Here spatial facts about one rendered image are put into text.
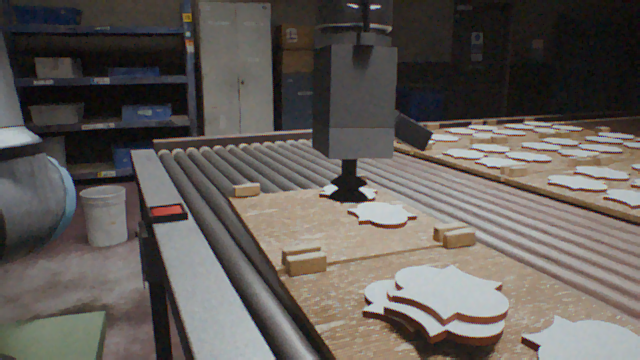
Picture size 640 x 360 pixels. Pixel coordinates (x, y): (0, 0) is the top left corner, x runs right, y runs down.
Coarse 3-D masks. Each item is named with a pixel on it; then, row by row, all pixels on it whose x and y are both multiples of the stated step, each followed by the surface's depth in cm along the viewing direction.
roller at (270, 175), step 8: (232, 152) 170; (240, 152) 166; (248, 160) 154; (256, 160) 152; (256, 168) 144; (264, 168) 141; (264, 176) 136; (272, 176) 132; (280, 176) 130; (280, 184) 125; (288, 184) 122
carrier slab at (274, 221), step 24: (288, 192) 108; (312, 192) 108; (240, 216) 92; (264, 216) 91; (288, 216) 91; (312, 216) 91; (336, 216) 91; (264, 240) 79; (288, 240) 79; (312, 240) 79; (336, 240) 79; (360, 240) 79; (384, 240) 79; (408, 240) 79; (432, 240) 79; (336, 264) 71
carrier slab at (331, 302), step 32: (416, 256) 72; (448, 256) 72; (480, 256) 72; (288, 288) 62; (320, 288) 62; (352, 288) 62; (512, 288) 62; (544, 288) 62; (320, 320) 54; (352, 320) 54; (512, 320) 54; (544, 320) 54; (576, 320) 54; (608, 320) 54; (352, 352) 48; (384, 352) 48; (416, 352) 48; (448, 352) 48; (480, 352) 48; (512, 352) 48
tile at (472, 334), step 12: (384, 312) 51; (396, 312) 51; (408, 312) 50; (420, 312) 50; (420, 324) 48; (432, 324) 48; (456, 324) 47; (468, 324) 47; (492, 324) 47; (504, 324) 48; (432, 336) 46; (444, 336) 47; (456, 336) 46; (468, 336) 46; (480, 336) 45; (492, 336) 46
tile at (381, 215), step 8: (360, 208) 93; (368, 208) 93; (376, 208) 93; (384, 208) 93; (392, 208) 93; (400, 208) 93; (360, 216) 88; (368, 216) 88; (376, 216) 88; (384, 216) 88; (392, 216) 88; (400, 216) 88; (408, 216) 88; (416, 216) 89; (360, 224) 86; (368, 224) 87; (376, 224) 85; (384, 224) 84; (392, 224) 84; (400, 224) 85
